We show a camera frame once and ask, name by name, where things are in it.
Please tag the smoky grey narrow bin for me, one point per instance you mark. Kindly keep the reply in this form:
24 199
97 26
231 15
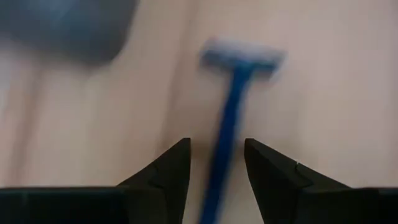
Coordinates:
68 25

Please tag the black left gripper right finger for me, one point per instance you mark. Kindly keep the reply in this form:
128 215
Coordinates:
273 186

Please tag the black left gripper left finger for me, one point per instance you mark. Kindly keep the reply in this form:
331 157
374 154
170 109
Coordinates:
168 186

